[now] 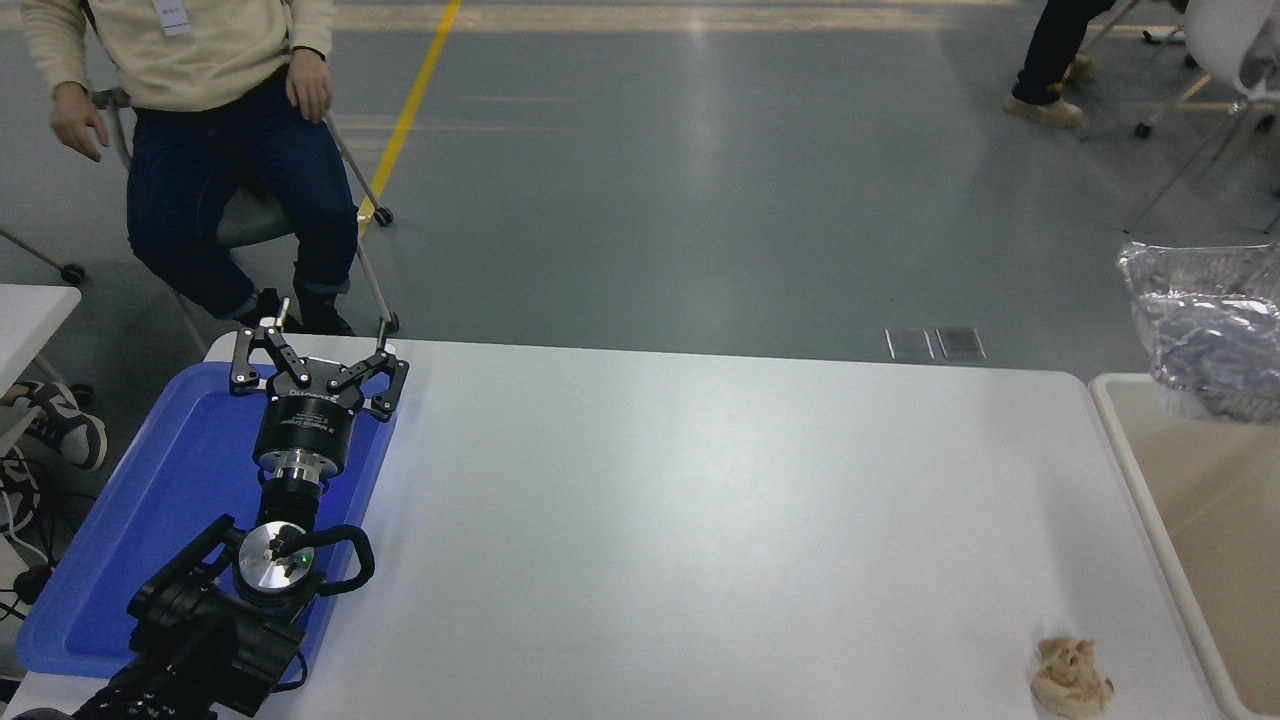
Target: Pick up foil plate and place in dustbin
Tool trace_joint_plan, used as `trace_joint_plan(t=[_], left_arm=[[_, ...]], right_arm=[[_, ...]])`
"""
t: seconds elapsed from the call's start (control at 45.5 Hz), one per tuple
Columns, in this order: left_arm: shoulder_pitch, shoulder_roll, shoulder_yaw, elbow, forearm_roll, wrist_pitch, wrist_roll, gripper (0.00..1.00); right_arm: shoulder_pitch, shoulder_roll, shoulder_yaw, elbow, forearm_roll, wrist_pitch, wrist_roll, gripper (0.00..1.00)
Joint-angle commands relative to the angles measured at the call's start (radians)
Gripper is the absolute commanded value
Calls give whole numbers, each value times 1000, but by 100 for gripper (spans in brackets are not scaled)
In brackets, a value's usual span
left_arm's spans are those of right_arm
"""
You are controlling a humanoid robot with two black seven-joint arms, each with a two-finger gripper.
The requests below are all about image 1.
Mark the white side table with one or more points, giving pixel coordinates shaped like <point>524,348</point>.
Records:
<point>30,320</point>

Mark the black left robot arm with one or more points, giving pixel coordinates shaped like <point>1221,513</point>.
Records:
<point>200,640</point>

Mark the grey wheeled chair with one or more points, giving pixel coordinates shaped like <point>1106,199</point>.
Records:
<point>250,215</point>

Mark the grey white sneaker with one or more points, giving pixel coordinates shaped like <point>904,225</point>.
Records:
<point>15,490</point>
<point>70,425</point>

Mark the standing person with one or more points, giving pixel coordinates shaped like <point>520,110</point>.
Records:
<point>1050,50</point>

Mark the blue plastic tray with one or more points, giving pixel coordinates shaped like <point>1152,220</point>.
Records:
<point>150,480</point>

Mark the large pale bin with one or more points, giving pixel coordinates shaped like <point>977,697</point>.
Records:
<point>1220,520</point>

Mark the black power plug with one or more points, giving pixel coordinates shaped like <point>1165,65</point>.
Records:
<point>32,582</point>

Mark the seated person's left hand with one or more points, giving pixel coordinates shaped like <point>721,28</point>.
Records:
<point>310,85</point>

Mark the seated person's right hand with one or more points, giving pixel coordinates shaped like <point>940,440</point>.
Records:
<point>78,115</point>

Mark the grey chair leg frame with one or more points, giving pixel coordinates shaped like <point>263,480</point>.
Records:
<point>1165,37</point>

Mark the white shell chair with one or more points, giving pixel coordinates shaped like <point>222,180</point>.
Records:
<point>1215,40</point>

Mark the white name badge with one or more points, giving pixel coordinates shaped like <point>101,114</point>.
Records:
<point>172,15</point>

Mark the metal floor plate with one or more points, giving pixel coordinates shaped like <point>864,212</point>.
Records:
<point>910,344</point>
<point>962,343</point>

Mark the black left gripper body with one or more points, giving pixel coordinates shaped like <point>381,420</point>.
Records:
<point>305,425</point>

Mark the silver foil plate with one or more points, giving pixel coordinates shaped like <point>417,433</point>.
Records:
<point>1210,330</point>

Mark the crumpled tan paper ball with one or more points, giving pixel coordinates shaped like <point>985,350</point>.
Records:
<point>1072,682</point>

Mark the seated person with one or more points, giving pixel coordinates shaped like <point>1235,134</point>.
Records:
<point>220,150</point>

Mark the grey leg with caster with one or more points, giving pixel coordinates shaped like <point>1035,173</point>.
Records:
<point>70,272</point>

